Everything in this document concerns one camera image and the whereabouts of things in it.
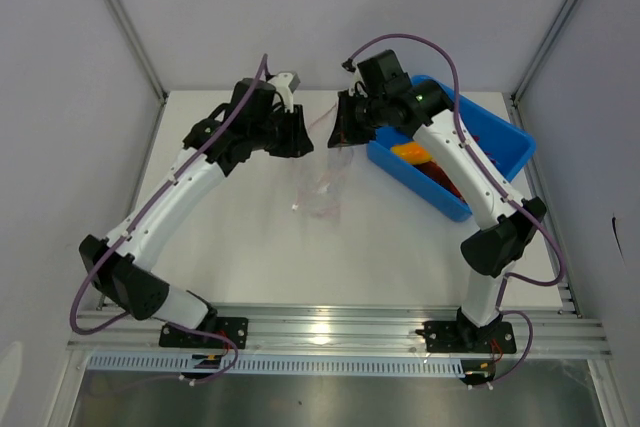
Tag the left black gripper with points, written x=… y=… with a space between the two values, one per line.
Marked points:
x=298 y=142

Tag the slotted cable duct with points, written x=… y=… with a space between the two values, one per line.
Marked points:
x=278 y=364

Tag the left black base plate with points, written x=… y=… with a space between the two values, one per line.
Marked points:
x=209 y=334

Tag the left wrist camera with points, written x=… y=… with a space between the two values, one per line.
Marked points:
x=285 y=83

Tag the clear zip top bag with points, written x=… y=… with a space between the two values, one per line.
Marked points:
x=320 y=177

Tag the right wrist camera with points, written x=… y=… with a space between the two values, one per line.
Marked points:
x=382 y=75

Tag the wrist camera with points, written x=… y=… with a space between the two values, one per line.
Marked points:
x=285 y=83
x=382 y=75

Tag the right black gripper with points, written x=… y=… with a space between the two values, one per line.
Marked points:
x=345 y=132

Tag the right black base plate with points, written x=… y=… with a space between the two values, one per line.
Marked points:
x=451 y=337

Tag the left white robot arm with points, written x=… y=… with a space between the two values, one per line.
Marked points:
x=260 y=116

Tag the red toy lobster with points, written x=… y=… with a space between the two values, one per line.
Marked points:
x=491 y=146

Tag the blue plastic bin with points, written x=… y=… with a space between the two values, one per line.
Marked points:
x=443 y=122

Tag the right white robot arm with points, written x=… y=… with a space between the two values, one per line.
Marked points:
x=506 y=221

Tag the yellow orange toy fruit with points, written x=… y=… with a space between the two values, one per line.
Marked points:
x=412 y=153

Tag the aluminium rail frame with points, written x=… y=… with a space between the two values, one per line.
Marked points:
x=390 y=332

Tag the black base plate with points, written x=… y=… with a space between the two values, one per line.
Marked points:
x=209 y=334
x=451 y=337

